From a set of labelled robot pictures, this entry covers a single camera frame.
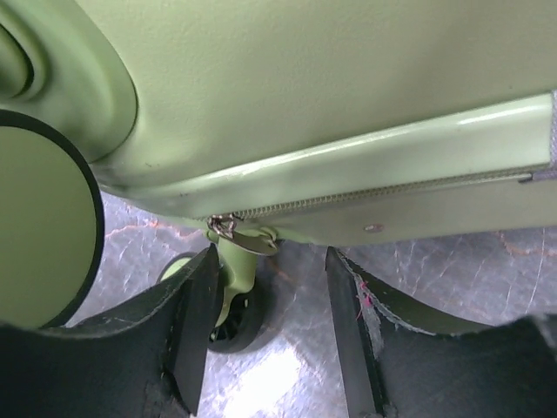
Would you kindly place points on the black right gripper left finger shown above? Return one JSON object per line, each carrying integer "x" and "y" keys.
{"x": 143, "y": 358}

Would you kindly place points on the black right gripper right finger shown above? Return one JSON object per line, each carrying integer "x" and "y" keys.
{"x": 400, "y": 357}

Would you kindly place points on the green hard-shell suitcase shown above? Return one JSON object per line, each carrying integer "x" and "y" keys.
{"x": 338, "y": 123}

